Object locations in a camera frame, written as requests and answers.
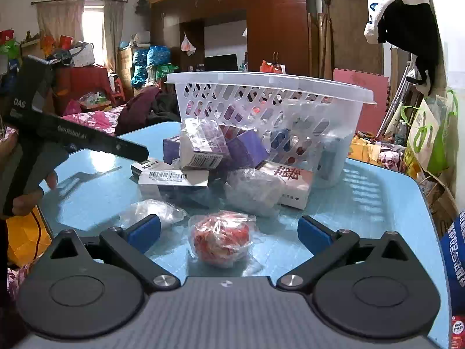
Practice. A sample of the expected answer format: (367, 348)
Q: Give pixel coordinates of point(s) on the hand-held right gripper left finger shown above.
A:
(143, 233)

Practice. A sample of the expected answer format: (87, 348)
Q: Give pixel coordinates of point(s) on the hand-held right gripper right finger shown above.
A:
(314, 233)

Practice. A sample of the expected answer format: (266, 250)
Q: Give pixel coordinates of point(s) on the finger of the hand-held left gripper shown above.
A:
(101, 143)

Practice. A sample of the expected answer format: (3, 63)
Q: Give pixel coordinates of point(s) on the red ball packet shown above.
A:
(221, 240)

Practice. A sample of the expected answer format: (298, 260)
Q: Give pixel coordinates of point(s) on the white plastic basket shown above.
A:
(276, 83)

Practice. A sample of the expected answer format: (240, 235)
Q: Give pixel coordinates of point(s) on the person's left hand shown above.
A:
(27, 201)

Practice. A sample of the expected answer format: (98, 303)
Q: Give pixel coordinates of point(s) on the clear plastic packet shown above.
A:
(156, 209)

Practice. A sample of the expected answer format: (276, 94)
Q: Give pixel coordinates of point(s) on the pink floral bedding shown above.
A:
(90, 118)

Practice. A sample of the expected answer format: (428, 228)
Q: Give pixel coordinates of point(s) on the black white box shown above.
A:
(145, 167)

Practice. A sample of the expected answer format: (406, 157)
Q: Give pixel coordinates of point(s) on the pink white box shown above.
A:
(294, 181)

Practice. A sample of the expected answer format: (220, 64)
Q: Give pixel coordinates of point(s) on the dark clothing pile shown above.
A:
(145, 107)

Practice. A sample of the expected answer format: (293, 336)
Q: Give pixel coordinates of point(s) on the red plastic stool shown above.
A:
(117, 85)

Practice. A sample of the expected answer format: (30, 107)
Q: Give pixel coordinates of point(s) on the white box with barcode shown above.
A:
(170, 178)

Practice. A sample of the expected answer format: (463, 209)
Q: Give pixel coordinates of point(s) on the light purple box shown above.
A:
(170, 151)

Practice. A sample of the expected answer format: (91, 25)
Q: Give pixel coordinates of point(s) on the pale window curtain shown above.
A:
(60, 18)

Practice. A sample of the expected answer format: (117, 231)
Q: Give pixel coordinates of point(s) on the white wrapped packet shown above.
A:
(254, 189)

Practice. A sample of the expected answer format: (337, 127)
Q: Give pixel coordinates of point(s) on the blue patterned sacks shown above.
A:
(150, 58)

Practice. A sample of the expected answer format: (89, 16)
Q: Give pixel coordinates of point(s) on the purple box with barcode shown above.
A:
(201, 152)

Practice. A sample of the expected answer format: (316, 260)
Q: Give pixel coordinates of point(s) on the yellow bag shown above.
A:
(25, 240)

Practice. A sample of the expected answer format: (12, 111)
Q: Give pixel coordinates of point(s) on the brown paper bag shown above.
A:
(439, 196)

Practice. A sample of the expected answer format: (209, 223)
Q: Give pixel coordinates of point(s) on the white orange plastic bag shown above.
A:
(188, 45)

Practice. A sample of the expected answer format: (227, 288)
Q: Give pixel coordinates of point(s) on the clear plastic bottle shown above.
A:
(400, 132)

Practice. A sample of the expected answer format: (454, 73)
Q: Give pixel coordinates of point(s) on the blue shopping bag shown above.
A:
(456, 254)

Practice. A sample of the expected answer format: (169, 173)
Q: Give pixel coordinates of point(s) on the black television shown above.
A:
(221, 62)

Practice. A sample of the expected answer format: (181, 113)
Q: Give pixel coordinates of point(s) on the green white bag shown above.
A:
(425, 134)

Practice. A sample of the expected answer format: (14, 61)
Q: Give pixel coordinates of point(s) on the pink foam mat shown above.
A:
(359, 81)

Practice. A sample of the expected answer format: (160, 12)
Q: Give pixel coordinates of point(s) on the red white plastic bag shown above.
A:
(272, 67)

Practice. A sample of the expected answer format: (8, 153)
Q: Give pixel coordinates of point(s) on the wooden board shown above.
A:
(352, 32)

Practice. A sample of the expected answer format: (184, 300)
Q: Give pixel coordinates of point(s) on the brown wooden wardrobe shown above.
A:
(276, 25)

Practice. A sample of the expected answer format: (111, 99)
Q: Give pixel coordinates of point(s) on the white black hanging garment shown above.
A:
(407, 25)

